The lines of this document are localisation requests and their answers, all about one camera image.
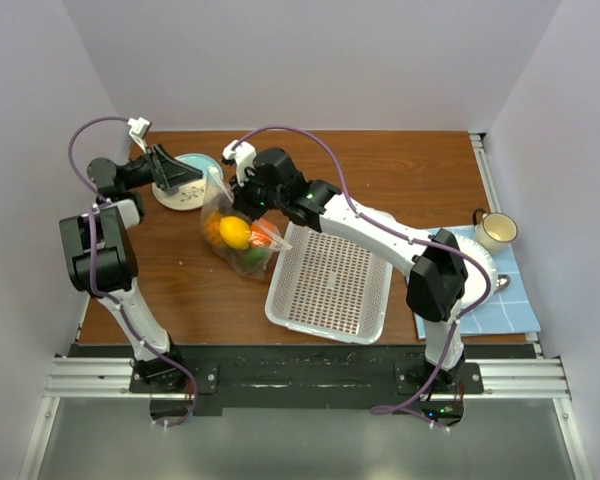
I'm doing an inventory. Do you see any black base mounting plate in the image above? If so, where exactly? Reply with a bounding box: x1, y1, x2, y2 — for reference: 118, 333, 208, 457
128, 344, 537, 431

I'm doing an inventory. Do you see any cream enamel mug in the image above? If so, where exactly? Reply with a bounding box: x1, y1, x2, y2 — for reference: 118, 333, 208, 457
472, 208, 518, 255

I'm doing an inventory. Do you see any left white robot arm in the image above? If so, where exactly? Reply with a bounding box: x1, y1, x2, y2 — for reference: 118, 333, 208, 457
59, 145, 205, 392

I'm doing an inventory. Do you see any metal spoon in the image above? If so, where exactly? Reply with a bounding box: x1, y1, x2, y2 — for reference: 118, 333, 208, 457
495, 274, 511, 292

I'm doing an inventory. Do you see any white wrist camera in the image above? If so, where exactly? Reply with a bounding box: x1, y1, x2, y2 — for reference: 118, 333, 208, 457
222, 140, 257, 183
127, 117, 151, 153

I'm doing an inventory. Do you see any aluminium frame rail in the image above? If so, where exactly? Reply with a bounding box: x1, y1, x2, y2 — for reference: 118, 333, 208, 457
43, 358, 570, 400

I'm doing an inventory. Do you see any cream and blue plate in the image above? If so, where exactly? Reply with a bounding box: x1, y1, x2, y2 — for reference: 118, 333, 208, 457
151, 153, 223, 211

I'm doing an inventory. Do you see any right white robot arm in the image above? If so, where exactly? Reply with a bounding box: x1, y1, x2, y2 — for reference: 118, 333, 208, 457
223, 143, 469, 393

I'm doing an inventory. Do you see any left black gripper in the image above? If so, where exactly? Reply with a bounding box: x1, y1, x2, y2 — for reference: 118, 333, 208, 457
122, 144, 203, 191

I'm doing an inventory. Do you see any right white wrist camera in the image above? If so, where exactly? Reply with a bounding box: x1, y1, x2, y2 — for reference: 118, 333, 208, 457
222, 140, 257, 183

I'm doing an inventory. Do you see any white perforated plastic basket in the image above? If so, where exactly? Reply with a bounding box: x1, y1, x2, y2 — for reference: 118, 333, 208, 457
265, 224, 393, 345

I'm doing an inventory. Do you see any green fake pepper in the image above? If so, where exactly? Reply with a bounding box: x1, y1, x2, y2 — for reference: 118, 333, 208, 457
242, 248, 270, 268

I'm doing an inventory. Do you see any white paper plate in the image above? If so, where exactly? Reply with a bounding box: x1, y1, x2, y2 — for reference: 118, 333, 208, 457
456, 235, 497, 309

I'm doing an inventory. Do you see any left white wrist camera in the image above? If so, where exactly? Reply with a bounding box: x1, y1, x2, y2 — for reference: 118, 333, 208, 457
127, 117, 151, 153

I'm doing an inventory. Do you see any yellow fake lemon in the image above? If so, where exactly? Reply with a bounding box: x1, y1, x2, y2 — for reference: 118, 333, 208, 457
220, 216, 251, 250

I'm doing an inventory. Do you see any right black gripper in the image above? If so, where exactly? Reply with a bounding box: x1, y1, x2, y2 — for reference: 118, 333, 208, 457
230, 164, 287, 222

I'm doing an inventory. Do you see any orange fake tomato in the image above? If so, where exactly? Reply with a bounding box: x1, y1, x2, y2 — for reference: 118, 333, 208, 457
249, 219, 280, 251

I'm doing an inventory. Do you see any clear zip top bag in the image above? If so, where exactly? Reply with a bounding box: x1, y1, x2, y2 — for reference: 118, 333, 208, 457
200, 167, 292, 280

